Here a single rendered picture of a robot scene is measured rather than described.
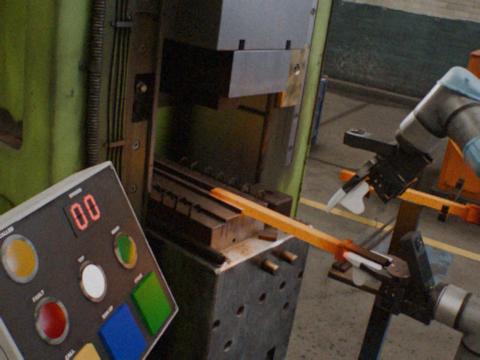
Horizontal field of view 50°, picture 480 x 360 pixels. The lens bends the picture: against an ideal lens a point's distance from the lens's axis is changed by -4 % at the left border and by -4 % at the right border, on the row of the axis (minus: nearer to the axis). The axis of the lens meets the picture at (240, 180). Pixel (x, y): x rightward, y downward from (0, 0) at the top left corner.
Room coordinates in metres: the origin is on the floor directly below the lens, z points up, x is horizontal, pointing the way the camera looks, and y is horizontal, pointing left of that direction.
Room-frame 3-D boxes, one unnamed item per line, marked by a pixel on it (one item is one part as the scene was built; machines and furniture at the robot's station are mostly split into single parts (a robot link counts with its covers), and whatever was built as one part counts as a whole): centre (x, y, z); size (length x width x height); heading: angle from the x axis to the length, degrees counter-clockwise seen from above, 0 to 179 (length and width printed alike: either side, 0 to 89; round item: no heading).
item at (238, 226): (1.24, 0.15, 0.96); 0.42 x 0.20 x 0.09; 53
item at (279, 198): (1.30, -0.08, 0.95); 0.12 x 0.08 x 0.06; 53
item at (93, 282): (0.60, 0.18, 1.09); 0.05 x 0.03 x 0.04; 143
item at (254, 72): (1.24, 0.15, 1.32); 0.42 x 0.20 x 0.10; 53
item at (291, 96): (1.45, -0.10, 1.27); 0.09 x 0.02 x 0.17; 143
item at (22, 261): (0.51, 0.24, 1.16); 0.05 x 0.03 x 0.04; 143
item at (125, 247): (0.70, 0.16, 1.09); 0.05 x 0.03 x 0.04; 143
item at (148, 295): (0.69, 0.11, 1.01); 0.07 x 0.05 x 0.07; 168
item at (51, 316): (0.51, 0.20, 1.09); 0.05 x 0.03 x 0.04; 143
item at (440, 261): (1.42, -0.51, 0.75); 0.40 x 0.30 x 0.02; 152
